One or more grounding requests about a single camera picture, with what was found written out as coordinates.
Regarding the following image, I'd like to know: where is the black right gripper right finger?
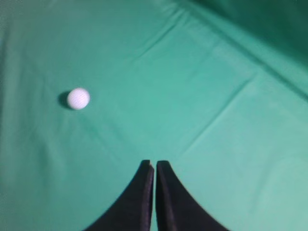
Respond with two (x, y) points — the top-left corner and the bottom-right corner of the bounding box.
(156, 160), (226, 231)

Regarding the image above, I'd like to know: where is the green cloth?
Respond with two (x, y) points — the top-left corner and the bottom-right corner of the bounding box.
(0, 0), (308, 231)

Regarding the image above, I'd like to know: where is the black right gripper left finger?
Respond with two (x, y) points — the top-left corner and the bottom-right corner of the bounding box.
(86, 160), (154, 231)

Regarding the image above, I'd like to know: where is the white dimpled golf ball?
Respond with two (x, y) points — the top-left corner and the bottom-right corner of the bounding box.
(66, 88), (90, 110)

